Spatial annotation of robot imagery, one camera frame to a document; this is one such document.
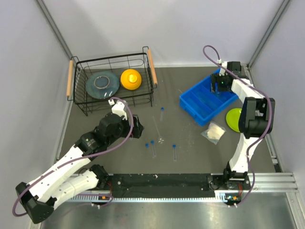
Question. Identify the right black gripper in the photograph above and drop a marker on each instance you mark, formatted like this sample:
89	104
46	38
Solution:
216	78

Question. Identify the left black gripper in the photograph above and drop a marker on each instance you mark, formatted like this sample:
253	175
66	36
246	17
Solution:
137	128

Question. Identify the glass stirring rod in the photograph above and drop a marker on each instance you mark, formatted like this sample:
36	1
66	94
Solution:
160	138

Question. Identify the plastic bag of cotton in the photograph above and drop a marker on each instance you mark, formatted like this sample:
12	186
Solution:
214	132

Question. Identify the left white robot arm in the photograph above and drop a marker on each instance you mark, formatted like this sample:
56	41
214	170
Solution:
41	196

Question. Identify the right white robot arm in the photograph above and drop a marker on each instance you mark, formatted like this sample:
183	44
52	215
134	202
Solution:
255	121

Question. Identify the blue-capped test tube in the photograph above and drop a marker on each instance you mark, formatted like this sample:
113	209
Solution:
148	148
153	148
162	114
174	153

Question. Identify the blue plastic divided bin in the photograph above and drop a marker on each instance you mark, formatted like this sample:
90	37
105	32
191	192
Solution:
202	104

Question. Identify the lime green plate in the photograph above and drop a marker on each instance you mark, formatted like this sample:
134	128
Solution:
232	119

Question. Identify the orange ribbed bowl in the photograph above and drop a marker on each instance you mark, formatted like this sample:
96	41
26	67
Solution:
131	79

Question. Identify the blue ceramic plate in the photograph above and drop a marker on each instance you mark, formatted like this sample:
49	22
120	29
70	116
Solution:
102	85

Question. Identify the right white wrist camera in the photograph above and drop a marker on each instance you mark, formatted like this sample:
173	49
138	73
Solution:
223	68

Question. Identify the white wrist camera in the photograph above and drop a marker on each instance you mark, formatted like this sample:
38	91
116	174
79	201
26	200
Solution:
223	68
119	108

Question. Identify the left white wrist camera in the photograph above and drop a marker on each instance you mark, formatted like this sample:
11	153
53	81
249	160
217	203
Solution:
119	108

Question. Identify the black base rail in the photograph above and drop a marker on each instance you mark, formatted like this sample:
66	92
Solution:
164	185

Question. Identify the black wire basket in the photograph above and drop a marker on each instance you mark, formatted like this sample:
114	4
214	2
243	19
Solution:
80	70

